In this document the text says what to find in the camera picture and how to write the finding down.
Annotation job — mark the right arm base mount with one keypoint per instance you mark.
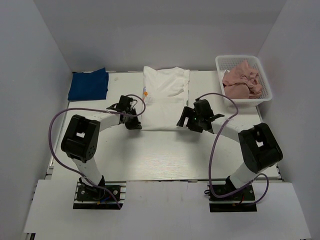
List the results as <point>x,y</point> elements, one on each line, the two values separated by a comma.
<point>240,202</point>

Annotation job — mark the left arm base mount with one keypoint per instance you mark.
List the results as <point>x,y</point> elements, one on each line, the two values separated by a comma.
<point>87,199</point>

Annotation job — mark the folded blue t-shirt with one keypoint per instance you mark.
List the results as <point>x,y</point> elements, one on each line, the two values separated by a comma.
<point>89,86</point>

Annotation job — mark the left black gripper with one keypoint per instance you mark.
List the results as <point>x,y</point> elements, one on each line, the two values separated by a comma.
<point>136,124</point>

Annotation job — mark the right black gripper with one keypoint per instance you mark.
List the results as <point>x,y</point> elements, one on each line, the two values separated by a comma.
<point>189,112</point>

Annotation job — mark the white plastic mesh basket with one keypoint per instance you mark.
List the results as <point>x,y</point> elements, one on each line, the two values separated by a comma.
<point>227,62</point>

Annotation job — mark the pink t-shirt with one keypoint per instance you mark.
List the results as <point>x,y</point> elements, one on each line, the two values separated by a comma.
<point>242,82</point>

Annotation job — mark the white printed t-shirt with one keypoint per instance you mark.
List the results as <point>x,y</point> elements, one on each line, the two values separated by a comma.
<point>165,94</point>

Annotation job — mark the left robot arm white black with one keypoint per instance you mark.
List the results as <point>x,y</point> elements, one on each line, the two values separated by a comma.
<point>80,140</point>

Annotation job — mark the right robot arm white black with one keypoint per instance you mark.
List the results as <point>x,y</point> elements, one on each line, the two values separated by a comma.
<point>258,145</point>

